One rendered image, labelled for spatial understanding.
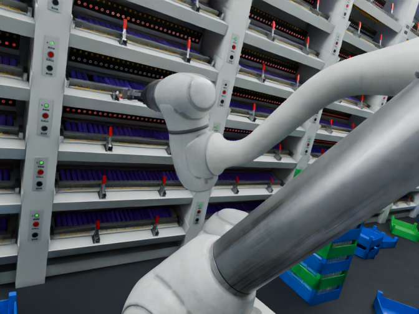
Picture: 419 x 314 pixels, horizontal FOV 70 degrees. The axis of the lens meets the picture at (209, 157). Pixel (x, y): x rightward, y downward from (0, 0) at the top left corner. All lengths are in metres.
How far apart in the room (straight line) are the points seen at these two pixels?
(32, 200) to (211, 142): 0.74
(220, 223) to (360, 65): 0.41
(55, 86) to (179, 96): 0.57
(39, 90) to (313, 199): 0.93
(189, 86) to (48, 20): 0.61
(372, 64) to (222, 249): 0.38
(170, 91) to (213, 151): 0.16
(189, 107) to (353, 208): 0.38
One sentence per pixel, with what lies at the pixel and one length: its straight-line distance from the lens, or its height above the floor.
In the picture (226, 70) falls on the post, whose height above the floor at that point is 0.94.
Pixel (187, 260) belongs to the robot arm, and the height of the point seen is 0.57.
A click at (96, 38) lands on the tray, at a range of 1.15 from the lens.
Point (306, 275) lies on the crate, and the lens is 1.55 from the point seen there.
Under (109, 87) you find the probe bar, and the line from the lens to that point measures 1.22.
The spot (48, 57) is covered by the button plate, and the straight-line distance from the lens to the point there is 1.12.
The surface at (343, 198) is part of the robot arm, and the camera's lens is 0.40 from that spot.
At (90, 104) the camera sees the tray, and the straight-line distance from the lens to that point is 1.16.
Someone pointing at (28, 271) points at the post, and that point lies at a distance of 1.36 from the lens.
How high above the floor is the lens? 0.84
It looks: 12 degrees down
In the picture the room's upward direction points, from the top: 12 degrees clockwise
